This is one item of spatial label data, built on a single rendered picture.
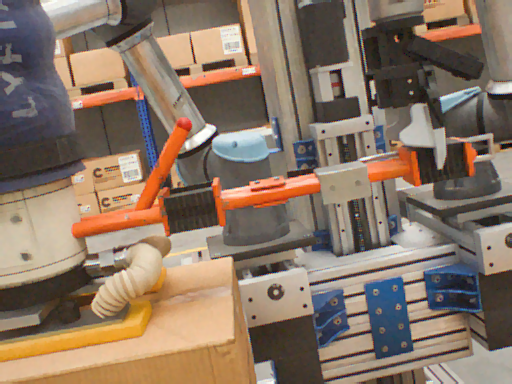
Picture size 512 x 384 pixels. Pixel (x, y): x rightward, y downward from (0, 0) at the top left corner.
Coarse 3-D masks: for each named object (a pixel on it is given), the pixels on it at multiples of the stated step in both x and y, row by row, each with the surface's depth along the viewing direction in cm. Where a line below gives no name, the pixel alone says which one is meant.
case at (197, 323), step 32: (192, 288) 103; (224, 288) 100; (160, 320) 91; (192, 320) 88; (224, 320) 86; (64, 352) 85; (96, 352) 83; (128, 352) 81; (160, 352) 79; (192, 352) 79; (224, 352) 80
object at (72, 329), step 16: (64, 304) 89; (128, 304) 92; (144, 304) 93; (48, 320) 92; (64, 320) 89; (80, 320) 89; (96, 320) 88; (112, 320) 87; (128, 320) 87; (144, 320) 88; (0, 336) 89; (16, 336) 88; (32, 336) 87; (48, 336) 87; (64, 336) 86; (80, 336) 85; (96, 336) 85; (112, 336) 85; (128, 336) 85; (0, 352) 86; (16, 352) 86; (32, 352) 86; (48, 352) 86
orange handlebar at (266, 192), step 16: (400, 160) 98; (464, 160) 94; (304, 176) 99; (368, 176) 94; (384, 176) 94; (400, 176) 95; (224, 192) 99; (240, 192) 95; (256, 192) 95; (272, 192) 94; (288, 192) 94; (304, 192) 95; (224, 208) 95; (256, 208) 95; (80, 224) 95; (96, 224) 95; (112, 224) 95; (128, 224) 95; (144, 224) 95
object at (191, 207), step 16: (176, 192) 101; (192, 192) 99; (208, 192) 92; (160, 208) 94; (176, 208) 93; (192, 208) 94; (208, 208) 94; (176, 224) 93; (192, 224) 93; (208, 224) 93; (224, 224) 94
